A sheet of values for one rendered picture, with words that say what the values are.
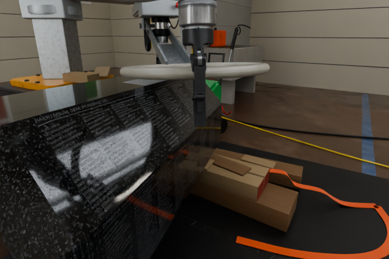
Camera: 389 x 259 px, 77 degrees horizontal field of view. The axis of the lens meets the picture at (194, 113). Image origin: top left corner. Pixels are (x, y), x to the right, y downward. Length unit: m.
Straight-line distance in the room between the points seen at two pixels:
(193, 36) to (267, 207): 1.16
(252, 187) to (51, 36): 1.52
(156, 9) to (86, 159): 0.87
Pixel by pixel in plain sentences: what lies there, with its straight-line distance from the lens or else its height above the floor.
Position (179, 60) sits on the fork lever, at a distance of 1.17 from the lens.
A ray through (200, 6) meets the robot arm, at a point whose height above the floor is 1.12.
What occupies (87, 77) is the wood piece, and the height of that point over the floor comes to 0.82.
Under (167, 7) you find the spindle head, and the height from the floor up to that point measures 1.19.
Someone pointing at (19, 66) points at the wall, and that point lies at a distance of 7.33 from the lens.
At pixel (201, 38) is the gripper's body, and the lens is 0.58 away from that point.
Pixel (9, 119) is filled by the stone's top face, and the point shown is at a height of 0.85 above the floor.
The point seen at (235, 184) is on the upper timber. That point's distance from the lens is 1.55.
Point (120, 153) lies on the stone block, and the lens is 0.82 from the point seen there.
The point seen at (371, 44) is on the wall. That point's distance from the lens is 5.55.
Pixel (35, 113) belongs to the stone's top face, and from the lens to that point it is 0.83.
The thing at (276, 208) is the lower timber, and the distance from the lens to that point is 1.53.
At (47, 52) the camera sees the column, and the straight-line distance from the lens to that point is 1.85.
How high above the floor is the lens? 1.06
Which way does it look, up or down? 18 degrees down
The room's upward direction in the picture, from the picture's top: straight up
